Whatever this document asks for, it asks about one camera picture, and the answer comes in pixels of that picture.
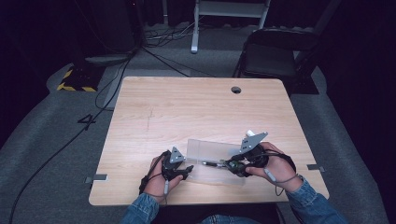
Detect grey wrist cord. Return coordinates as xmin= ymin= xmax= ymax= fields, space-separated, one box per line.
xmin=263 ymin=167 xmax=301 ymax=197
xmin=146 ymin=178 xmax=171 ymax=205

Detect person's legs in jeans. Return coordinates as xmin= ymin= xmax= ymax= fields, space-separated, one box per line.
xmin=199 ymin=214 xmax=265 ymax=224

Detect grey left wrist cord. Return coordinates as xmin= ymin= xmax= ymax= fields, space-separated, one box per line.
xmin=146 ymin=178 xmax=171 ymax=205

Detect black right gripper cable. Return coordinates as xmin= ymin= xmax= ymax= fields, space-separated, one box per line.
xmin=264 ymin=148 xmax=297 ymax=174

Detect grey right wrist cord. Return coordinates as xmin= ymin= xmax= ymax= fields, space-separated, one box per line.
xmin=263 ymin=167 xmax=301 ymax=197

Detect person's left hand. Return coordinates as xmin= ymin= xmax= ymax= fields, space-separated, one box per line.
xmin=143 ymin=155 xmax=185 ymax=203

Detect grey tape strip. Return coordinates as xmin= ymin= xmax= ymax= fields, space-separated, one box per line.
xmin=84 ymin=174 xmax=108 ymax=185
xmin=306 ymin=163 xmax=326 ymax=173

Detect bundle of floor cables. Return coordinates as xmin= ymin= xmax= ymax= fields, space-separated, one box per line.
xmin=145 ymin=21 xmax=201 ymax=49

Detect yellow black striped base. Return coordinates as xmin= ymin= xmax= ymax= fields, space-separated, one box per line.
xmin=56 ymin=64 xmax=106 ymax=93

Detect long black floor cable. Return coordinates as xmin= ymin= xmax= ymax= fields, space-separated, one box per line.
xmin=8 ymin=55 xmax=134 ymax=224

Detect clear plastic box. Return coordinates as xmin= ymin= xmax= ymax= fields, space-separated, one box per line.
xmin=185 ymin=138 xmax=248 ymax=187

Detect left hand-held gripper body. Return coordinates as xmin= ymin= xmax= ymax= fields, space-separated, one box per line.
xmin=162 ymin=147 xmax=188 ymax=181

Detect person's right hand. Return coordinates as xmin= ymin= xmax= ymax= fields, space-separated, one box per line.
xmin=246 ymin=142 xmax=304 ymax=193

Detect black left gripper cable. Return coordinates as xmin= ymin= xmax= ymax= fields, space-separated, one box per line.
xmin=138 ymin=151 xmax=169 ymax=196

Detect black folding chair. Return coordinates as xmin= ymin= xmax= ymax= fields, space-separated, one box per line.
xmin=233 ymin=27 xmax=322 ymax=95

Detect white metal desk frame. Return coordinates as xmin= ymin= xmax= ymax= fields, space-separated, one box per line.
xmin=190 ymin=0 xmax=273 ymax=54

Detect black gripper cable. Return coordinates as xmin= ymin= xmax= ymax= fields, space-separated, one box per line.
xmin=264 ymin=148 xmax=297 ymax=174
xmin=138 ymin=151 xmax=169 ymax=196

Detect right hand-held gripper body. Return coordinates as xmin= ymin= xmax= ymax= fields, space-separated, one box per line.
xmin=232 ymin=130 xmax=269 ymax=169

